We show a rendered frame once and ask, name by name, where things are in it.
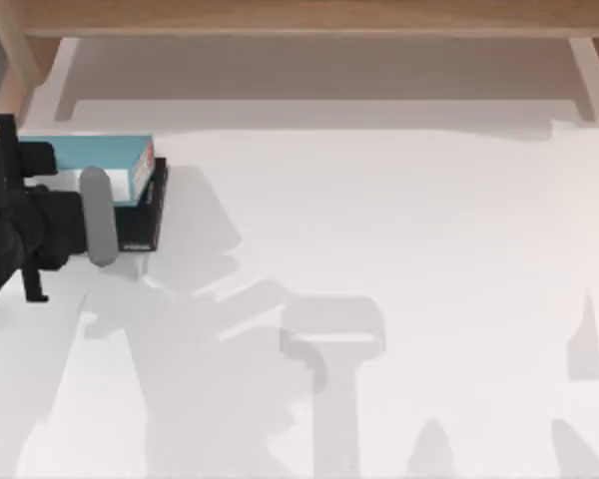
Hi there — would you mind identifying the teal book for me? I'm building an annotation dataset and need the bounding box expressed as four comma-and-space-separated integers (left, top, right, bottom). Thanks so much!
18, 133, 156, 208

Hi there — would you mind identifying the black book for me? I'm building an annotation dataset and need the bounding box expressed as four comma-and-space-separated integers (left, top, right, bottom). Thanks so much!
113, 157, 170, 253

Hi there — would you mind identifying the wooden shelf unit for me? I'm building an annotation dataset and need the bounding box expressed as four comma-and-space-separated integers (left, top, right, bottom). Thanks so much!
0, 0, 599, 132

